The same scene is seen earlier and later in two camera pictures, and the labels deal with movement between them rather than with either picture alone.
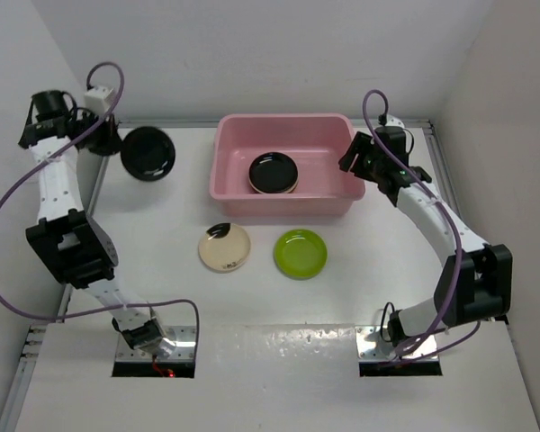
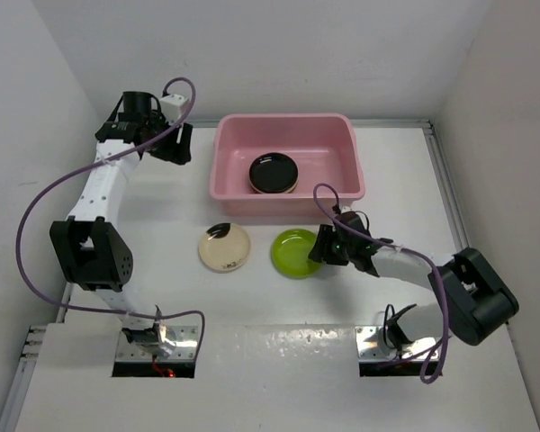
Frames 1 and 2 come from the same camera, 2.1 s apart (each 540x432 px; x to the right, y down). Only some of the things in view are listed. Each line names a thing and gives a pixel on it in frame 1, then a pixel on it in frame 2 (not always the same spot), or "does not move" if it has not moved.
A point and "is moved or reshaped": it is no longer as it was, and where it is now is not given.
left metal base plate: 184,342 does not move
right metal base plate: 372,348 does not move
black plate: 148,153 is moved or reshaped
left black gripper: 112,138 -> 177,153
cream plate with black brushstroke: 224,247 does not move
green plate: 300,254 does not move
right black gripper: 362,144 -> 322,249
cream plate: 279,193 does not move
